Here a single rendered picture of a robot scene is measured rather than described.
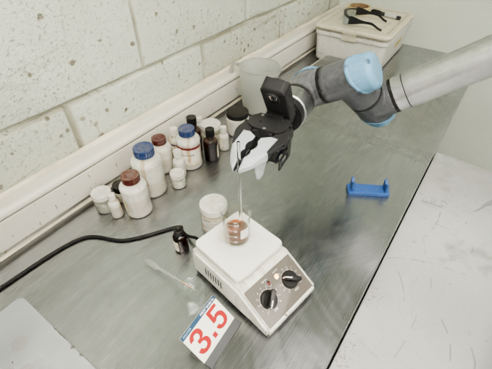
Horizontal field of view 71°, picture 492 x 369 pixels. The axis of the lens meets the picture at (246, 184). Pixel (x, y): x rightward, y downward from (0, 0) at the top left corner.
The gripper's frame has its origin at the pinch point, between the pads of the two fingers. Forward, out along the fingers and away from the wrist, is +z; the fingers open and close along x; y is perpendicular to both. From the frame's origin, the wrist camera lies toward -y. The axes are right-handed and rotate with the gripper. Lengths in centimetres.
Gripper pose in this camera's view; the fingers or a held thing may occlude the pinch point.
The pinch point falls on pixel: (239, 162)
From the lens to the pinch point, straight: 53.7
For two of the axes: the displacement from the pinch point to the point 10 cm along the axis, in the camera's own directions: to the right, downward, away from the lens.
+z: -4.6, 6.1, -6.5
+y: 0.1, 7.3, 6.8
